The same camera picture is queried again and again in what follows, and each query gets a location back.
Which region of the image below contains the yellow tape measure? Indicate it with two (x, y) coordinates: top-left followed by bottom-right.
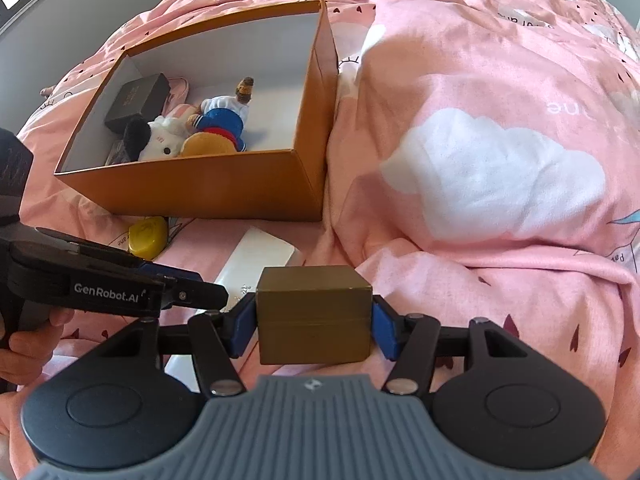
(128, 217), (168, 260)

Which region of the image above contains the white glasses case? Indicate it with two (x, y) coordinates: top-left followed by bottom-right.
(165, 227), (304, 392)

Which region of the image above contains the gold square gift box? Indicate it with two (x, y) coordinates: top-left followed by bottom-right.
(256, 266), (373, 365)

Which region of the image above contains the person's left hand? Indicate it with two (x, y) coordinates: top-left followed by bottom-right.
(0, 308), (74, 386)

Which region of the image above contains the dark booklet in box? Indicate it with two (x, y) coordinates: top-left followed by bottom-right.
(104, 139), (130, 166)

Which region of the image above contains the white black plush toy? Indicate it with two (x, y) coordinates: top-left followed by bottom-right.
(124, 116), (191, 162)

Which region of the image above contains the bear doll blue outfit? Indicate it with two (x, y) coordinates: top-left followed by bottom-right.
(180, 77), (254, 157)

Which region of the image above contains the pink pouch in box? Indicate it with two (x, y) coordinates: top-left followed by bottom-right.
(160, 77), (190, 116)

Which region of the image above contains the black rectangular box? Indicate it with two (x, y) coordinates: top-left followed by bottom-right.
(104, 74), (170, 136)

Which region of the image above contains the pink printed duvet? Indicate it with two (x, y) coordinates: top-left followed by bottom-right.
(20, 0), (639, 479)

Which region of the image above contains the orange cardboard storage box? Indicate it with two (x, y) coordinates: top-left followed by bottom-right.
(55, 0), (337, 221)

